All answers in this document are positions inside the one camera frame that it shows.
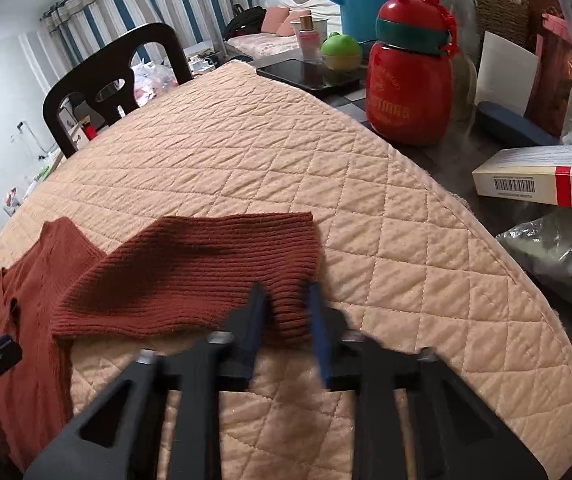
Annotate white side cabinet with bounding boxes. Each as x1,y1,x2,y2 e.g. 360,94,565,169
3,125,67,216

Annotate dark blue glasses case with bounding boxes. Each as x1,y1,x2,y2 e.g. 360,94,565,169
478,101,559,147

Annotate blue plastic jug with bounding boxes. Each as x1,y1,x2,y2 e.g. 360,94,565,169
311,0,429,46

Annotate dark red gift bag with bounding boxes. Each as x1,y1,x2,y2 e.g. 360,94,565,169
523,12,572,138

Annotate floral sofa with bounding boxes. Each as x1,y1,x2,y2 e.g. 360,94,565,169
226,0,347,58

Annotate rust brown knit sweater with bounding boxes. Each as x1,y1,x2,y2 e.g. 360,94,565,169
0,211,324,471

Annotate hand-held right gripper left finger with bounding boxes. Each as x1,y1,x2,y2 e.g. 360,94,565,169
23,282,269,480

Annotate pink perfume bottle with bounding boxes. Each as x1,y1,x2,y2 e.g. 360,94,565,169
296,14,323,61

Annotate clear glass bottle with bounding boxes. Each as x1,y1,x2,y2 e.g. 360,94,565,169
436,0,482,121

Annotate green yellow round container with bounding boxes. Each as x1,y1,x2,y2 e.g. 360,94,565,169
320,32,364,72

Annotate white medicine box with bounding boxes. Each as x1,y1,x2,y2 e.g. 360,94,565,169
472,143,572,209

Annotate white paper sheet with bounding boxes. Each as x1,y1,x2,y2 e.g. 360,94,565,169
475,31,541,116

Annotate white paper cup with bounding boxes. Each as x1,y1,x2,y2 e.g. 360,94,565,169
290,16,329,41

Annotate black dining chair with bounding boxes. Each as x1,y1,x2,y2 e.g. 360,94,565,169
42,22,194,158

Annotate wicker basket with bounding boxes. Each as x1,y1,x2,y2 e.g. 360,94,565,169
475,0,532,51

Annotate white blanket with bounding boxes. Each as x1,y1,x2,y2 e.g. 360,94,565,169
266,0,342,13

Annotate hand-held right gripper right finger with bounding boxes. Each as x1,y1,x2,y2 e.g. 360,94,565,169
308,282,549,480

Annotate crumpled plastic bag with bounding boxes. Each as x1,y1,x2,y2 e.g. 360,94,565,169
131,57,179,108

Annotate peach quilted table mat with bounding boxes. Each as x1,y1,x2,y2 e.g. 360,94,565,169
0,59,572,480

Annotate black backpack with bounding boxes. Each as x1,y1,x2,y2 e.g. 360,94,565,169
223,4,267,41

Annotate red antlered bottle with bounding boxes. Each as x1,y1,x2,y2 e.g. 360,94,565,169
365,0,459,147

